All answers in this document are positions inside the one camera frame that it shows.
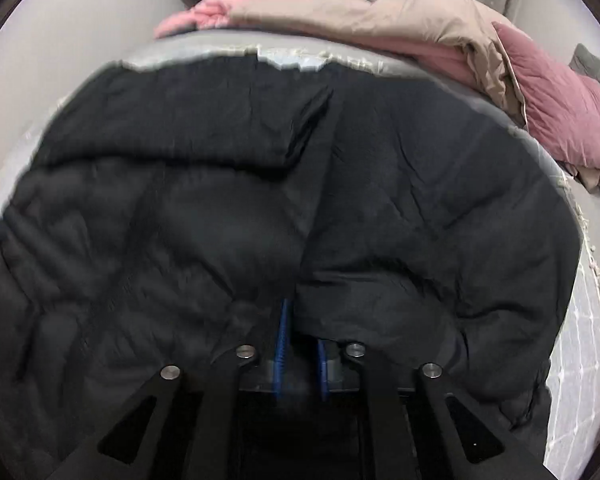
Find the beige pink duvet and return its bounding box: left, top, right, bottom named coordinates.
left=155, top=0, right=531, bottom=130

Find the grey quilted headboard cushion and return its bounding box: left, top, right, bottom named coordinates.
left=569, top=44, right=600, bottom=83

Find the grey checked bed blanket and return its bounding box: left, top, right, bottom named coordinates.
left=0, top=37, right=600, bottom=479

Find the pink velvet pillow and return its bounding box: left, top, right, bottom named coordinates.
left=493, top=23, right=600, bottom=188

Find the black quilted puffer jacket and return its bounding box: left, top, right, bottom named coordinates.
left=0, top=56, right=580, bottom=479

